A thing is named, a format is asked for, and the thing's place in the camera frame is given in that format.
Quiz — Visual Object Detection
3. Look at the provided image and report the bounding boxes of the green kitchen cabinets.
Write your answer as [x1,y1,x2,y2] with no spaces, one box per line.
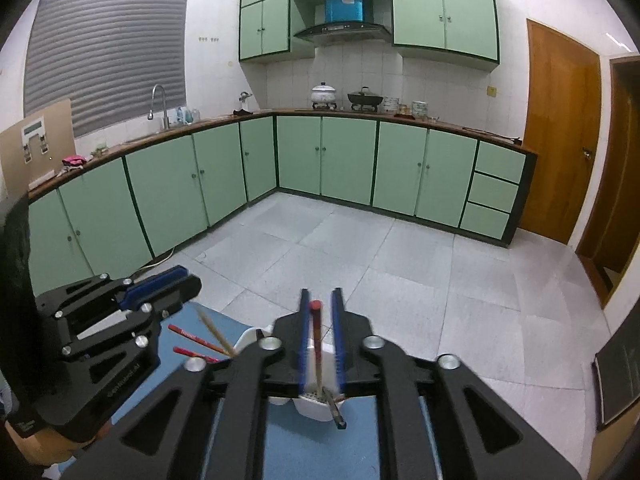
[0,109,538,311]
[238,0,501,73]

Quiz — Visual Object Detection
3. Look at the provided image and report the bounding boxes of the blue tablecloth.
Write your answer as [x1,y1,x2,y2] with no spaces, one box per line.
[107,302,436,480]

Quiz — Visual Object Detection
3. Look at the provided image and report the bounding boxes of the wooden door in doorway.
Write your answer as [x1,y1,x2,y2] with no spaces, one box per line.
[575,55,640,311]

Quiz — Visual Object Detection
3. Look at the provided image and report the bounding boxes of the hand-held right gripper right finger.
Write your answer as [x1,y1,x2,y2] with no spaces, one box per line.
[331,287,583,480]

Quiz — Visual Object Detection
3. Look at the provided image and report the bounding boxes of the metal sink faucet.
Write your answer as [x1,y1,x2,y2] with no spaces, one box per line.
[147,84,171,131]

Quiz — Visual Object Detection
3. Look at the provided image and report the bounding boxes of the white chopstick holder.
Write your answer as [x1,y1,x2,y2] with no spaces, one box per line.
[270,330,351,422]
[234,327,273,361]

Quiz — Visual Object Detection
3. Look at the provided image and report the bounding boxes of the red orange bamboo chopstick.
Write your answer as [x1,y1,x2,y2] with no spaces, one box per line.
[172,346,222,364]

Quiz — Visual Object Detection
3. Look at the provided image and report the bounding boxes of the black chopstick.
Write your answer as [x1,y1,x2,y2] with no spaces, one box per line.
[321,386,348,430]

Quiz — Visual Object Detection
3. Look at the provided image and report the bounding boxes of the black glass cabinet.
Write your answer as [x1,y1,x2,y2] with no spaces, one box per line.
[591,320,640,433]

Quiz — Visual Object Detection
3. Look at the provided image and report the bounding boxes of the grey window blind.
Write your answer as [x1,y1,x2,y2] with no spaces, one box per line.
[24,0,192,138]

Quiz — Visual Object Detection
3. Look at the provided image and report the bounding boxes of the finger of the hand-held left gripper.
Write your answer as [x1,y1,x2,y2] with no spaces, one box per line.
[55,274,203,361]
[35,266,190,322]

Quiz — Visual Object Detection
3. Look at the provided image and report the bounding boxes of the red striped bamboo chopstick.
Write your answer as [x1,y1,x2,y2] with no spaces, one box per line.
[308,300,323,396]

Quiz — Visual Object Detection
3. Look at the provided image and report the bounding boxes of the green upper kitchen cabinets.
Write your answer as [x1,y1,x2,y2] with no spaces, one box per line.
[238,0,501,73]

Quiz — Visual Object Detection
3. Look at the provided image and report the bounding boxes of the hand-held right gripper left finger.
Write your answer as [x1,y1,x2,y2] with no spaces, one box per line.
[75,287,312,480]

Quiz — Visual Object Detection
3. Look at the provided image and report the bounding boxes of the range hood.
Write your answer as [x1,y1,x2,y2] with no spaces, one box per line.
[293,0,393,45]

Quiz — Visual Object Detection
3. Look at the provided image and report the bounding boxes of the black wok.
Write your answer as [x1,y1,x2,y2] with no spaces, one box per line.
[347,86,385,111]

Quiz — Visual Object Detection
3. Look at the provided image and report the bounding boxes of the cardboard sheet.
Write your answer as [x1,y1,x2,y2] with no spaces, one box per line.
[0,99,77,191]

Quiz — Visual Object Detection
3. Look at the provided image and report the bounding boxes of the person's dark clothing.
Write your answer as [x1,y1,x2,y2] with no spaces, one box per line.
[0,192,38,411]

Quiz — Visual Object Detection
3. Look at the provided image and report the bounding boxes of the red pencil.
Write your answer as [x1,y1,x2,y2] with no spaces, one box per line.
[167,324,227,352]

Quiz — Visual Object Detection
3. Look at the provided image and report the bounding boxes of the white cooking pot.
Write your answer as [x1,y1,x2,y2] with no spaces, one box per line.
[310,81,337,110]

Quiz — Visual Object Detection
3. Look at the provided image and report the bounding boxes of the green lower kitchen cabinets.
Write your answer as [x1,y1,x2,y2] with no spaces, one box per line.
[0,109,538,311]

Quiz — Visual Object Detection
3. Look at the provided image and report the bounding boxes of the tan wooden pencil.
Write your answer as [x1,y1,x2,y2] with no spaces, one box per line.
[196,306,235,357]

